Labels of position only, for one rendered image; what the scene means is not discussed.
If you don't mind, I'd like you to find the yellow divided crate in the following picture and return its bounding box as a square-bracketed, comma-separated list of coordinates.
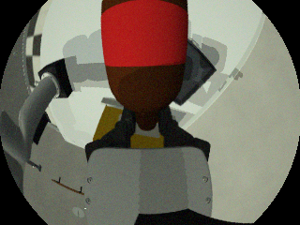
[93, 106, 163, 148]

